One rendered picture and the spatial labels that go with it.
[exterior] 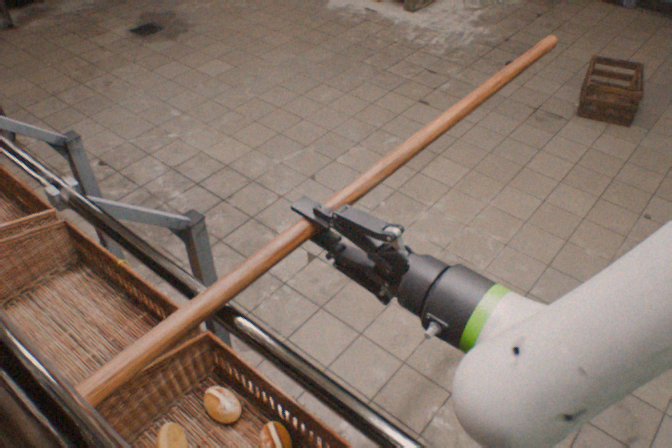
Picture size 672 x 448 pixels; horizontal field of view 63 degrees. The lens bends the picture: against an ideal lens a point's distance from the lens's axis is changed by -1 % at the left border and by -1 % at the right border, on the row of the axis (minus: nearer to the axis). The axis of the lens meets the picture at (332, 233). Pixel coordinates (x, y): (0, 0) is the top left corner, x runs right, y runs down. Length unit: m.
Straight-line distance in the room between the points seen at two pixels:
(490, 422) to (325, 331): 1.67
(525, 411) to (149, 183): 2.60
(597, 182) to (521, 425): 2.65
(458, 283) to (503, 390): 0.19
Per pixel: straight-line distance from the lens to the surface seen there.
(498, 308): 0.64
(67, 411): 0.34
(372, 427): 0.61
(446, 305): 0.64
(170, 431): 1.24
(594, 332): 0.47
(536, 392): 0.49
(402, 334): 2.15
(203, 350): 1.28
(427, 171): 2.91
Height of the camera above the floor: 1.72
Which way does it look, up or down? 43 degrees down
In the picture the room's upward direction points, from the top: straight up
